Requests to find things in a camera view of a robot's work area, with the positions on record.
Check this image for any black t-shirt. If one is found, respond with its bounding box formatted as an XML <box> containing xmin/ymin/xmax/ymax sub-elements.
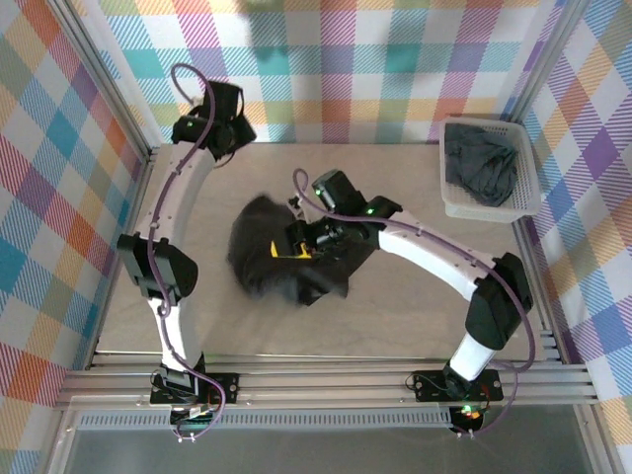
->
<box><xmin>225</xmin><ymin>194</ymin><xmax>381</xmax><ymax>310</ymax></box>

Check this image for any grey crumpled t-shirt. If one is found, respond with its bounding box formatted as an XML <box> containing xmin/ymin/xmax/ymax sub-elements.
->
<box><xmin>443</xmin><ymin>121</ymin><xmax>519</xmax><ymax>208</ymax></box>

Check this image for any plaid backdrop cloth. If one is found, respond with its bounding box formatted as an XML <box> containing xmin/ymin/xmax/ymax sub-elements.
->
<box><xmin>0</xmin><ymin>0</ymin><xmax>632</xmax><ymax>474</ymax></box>

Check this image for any white plastic basket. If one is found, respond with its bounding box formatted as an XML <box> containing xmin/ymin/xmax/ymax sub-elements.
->
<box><xmin>438</xmin><ymin>114</ymin><xmax>542</xmax><ymax>223</ymax></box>

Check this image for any small electronics board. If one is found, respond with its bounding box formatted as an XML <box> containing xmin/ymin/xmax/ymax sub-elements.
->
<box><xmin>170</xmin><ymin>404</ymin><xmax>218</xmax><ymax>432</ymax></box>
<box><xmin>451</xmin><ymin>402</ymin><xmax>488</xmax><ymax>434</ymax></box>

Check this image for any grey metal panel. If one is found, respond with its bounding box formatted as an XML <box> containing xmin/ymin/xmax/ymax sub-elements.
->
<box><xmin>61</xmin><ymin>428</ymin><xmax>596</xmax><ymax>474</ymax></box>

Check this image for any aluminium corner post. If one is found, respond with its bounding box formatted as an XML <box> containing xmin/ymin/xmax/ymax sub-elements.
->
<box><xmin>503</xmin><ymin>0</ymin><xmax>593</xmax><ymax>124</ymax></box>
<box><xmin>46</xmin><ymin>0</ymin><xmax>162</xmax><ymax>159</ymax></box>

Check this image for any long aluminium frame rail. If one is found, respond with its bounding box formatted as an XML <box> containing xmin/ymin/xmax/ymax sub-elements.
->
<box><xmin>53</xmin><ymin>353</ymin><xmax>598</xmax><ymax>411</ymax></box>

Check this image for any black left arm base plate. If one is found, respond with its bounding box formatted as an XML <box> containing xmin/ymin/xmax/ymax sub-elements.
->
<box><xmin>149</xmin><ymin>372</ymin><xmax>241</xmax><ymax>407</ymax></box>

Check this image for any grey slotted cable duct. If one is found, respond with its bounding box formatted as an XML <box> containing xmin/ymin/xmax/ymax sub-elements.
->
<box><xmin>77</xmin><ymin>413</ymin><xmax>454</xmax><ymax>431</ymax></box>

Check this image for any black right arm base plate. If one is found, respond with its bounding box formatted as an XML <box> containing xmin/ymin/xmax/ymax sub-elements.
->
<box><xmin>412</xmin><ymin>369</ymin><xmax>504</xmax><ymax>402</ymax></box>

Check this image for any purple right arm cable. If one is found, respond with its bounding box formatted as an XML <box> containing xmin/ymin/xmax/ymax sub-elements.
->
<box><xmin>292</xmin><ymin>168</ymin><xmax>539</xmax><ymax>440</ymax></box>

